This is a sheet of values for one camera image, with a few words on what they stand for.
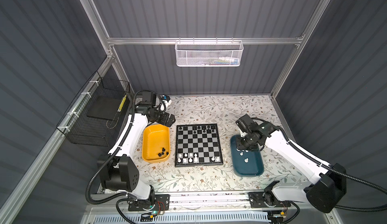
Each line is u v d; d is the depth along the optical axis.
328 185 0.39
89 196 0.37
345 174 0.39
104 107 0.76
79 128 0.67
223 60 0.91
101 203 0.41
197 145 0.93
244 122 0.63
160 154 0.89
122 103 0.79
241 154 0.89
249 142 0.64
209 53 1.23
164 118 0.73
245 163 0.86
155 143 0.94
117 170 0.42
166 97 0.75
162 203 0.72
